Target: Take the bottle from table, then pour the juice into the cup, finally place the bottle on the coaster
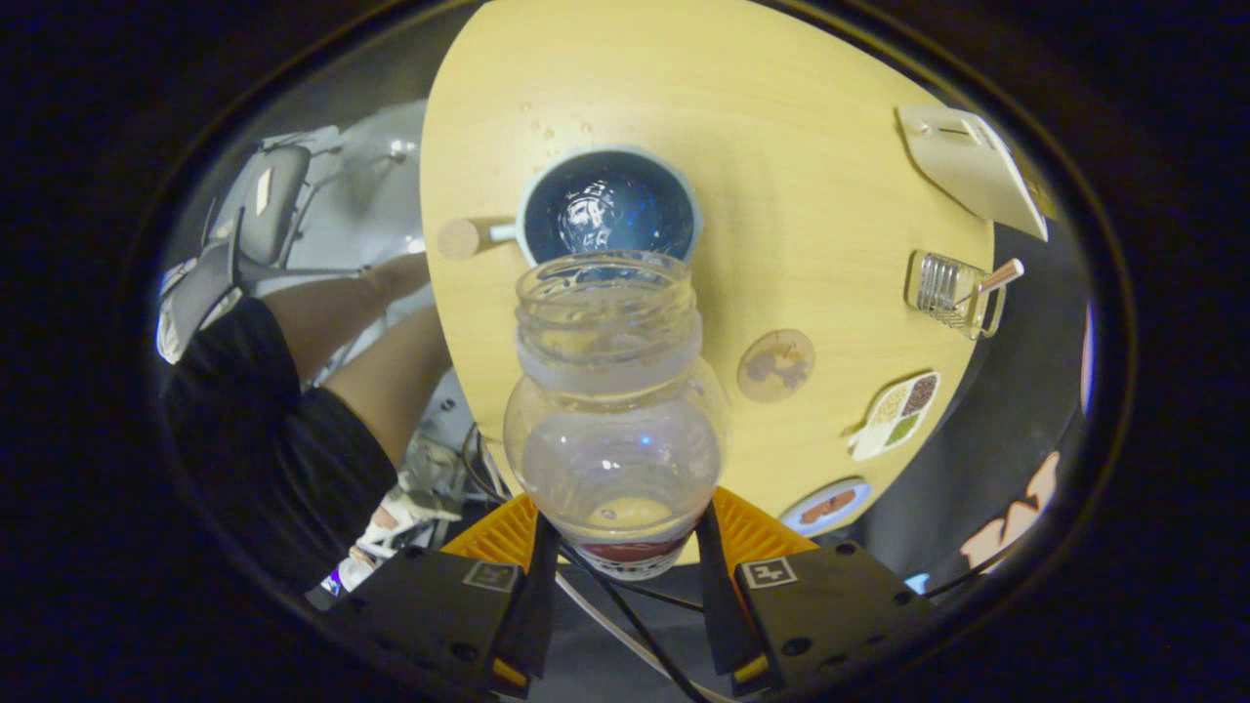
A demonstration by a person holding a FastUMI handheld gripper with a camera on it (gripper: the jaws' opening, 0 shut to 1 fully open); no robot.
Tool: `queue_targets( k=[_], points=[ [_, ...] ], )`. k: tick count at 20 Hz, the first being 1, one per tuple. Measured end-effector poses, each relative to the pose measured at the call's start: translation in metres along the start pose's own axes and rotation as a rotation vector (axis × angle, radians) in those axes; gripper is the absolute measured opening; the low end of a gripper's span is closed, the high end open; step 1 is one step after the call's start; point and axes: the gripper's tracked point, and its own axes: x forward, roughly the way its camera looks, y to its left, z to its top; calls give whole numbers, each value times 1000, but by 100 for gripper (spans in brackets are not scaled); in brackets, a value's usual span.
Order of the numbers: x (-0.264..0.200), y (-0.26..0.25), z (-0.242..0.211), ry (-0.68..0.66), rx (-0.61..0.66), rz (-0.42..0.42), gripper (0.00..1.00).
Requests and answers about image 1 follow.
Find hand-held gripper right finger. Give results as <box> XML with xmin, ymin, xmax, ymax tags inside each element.
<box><xmin>695</xmin><ymin>486</ymin><xmax>936</xmax><ymax>696</ymax></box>

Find person's bare leg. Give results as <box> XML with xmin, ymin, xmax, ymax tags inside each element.
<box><xmin>322</xmin><ymin>303</ymin><xmax>455</xmax><ymax>470</ymax></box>
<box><xmin>259</xmin><ymin>252</ymin><xmax>433</xmax><ymax>387</ymax></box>

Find clear plastic juice bottle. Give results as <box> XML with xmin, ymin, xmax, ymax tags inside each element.
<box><xmin>503</xmin><ymin>249</ymin><xmax>731</xmax><ymax>582</ymax></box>

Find pink striped straw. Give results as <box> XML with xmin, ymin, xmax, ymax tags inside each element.
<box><xmin>977</xmin><ymin>258</ymin><xmax>1026</xmax><ymax>294</ymax></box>

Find white power strip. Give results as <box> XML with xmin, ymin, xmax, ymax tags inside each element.
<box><xmin>356</xmin><ymin>430</ymin><xmax>468</xmax><ymax>587</ymax></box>

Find small blue plate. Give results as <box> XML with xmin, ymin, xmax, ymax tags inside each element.
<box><xmin>779</xmin><ymin>476</ymin><xmax>873</xmax><ymax>538</ymax></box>

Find thin black cable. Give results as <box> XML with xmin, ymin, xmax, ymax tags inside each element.
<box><xmin>562</xmin><ymin>547</ymin><xmax>706</xmax><ymax>703</ymax></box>

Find white toaster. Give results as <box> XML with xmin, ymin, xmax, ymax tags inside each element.
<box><xmin>896</xmin><ymin>103</ymin><xmax>1051</xmax><ymax>243</ymax></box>

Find pale green cup wooden handle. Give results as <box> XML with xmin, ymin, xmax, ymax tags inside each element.
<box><xmin>437</xmin><ymin>146</ymin><xmax>704</xmax><ymax>267</ymax></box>

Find person's black shorts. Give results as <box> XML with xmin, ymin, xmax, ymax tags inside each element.
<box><xmin>161</xmin><ymin>296</ymin><xmax>399</xmax><ymax>597</ymax></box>

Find clear wire basket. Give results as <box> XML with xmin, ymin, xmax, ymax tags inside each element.
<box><xmin>905</xmin><ymin>250</ymin><xmax>1007</xmax><ymax>341</ymax></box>

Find round brown printed coaster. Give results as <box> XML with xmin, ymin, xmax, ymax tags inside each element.
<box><xmin>736</xmin><ymin>328</ymin><xmax>817</xmax><ymax>404</ymax></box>

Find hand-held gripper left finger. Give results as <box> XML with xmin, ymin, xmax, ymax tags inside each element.
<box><xmin>337</xmin><ymin>491</ymin><xmax>564</xmax><ymax>699</ymax></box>

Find black backdrop cloth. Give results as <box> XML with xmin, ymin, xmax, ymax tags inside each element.
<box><xmin>859</xmin><ymin>220</ymin><xmax>1100</xmax><ymax>606</ymax></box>

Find grey office chair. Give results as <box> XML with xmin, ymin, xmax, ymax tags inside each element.
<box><xmin>156</xmin><ymin>125</ymin><xmax>362</xmax><ymax>364</ymax></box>

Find bundle of cables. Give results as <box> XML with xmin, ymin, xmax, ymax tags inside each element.
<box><xmin>459</xmin><ymin>425</ymin><xmax>511</xmax><ymax>507</ymax></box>

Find thin white cable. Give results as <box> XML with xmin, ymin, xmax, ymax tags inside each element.
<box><xmin>555</xmin><ymin>576</ymin><xmax>726</xmax><ymax>702</ymax></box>

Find light wooden table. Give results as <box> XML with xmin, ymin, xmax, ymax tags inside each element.
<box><xmin>420</xmin><ymin>0</ymin><xmax>997</xmax><ymax>567</ymax></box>

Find white divided grain dish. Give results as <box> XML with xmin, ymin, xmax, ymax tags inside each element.
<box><xmin>848</xmin><ymin>370</ymin><xmax>942</xmax><ymax>463</ymax></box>

